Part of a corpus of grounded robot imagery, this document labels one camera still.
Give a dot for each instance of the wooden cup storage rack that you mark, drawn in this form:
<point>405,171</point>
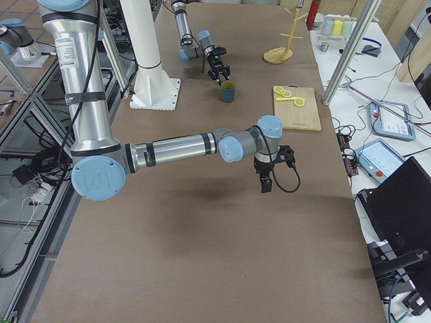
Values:
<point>280,55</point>

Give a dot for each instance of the light blue cup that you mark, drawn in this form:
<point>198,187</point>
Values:
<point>347,27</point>

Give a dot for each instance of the wooden cutting board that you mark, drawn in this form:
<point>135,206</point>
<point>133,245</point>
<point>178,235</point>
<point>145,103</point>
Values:
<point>304,118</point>

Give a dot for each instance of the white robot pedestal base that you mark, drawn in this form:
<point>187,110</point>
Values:
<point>153,88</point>

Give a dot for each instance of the blue teach pendant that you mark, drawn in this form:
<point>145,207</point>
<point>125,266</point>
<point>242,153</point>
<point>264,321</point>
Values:
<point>379,159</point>
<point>388,125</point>

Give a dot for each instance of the yellow cup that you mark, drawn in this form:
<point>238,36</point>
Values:
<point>337,28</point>

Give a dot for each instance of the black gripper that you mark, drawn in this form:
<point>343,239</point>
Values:
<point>216,62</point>
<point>261,168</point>

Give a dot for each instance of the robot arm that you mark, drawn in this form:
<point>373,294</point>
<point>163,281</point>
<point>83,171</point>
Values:
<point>200,47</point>
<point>101,163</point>

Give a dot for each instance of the small metal cup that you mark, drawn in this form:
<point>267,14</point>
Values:
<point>324,46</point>

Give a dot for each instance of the yellow plastic knife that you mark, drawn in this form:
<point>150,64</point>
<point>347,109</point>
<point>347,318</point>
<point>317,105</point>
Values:
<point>279,99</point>

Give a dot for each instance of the lemon slice top of pair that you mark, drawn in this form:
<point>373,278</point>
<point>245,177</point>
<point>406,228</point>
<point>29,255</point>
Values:
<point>299,102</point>

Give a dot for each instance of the blue teach pendant far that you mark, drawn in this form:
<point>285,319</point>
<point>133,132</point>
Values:
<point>388,125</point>

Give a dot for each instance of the blue teach pendant near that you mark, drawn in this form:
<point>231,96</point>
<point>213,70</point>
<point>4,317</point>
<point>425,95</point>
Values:
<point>379,159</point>

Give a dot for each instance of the metal grabber stick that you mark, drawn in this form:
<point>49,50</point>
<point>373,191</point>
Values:
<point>348,84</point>

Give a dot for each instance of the aluminium frame post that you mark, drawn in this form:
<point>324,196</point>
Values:
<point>349,51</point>

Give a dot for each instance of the black monitor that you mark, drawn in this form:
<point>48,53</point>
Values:
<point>399,211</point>

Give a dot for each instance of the dark blue ribbed mug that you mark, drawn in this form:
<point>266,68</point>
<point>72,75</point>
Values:
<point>227,91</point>

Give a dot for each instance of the grey cup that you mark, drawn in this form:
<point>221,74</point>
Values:
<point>327,26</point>

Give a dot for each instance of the red cylinder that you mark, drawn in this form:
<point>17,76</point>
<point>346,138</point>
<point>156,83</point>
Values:
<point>312,13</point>

